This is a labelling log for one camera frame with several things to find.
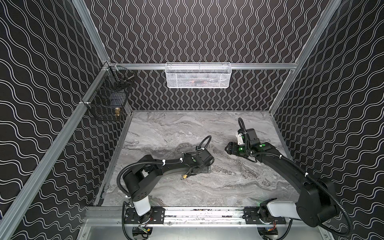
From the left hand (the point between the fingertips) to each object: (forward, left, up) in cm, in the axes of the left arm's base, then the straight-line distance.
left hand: (208, 169), depth 86 cm
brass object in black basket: (+20, +51, +27) cm, 61 cm away
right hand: (+9, -13, +7) cm, 17 cm away
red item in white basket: (+48, +7, +27) cm, 55 cm away
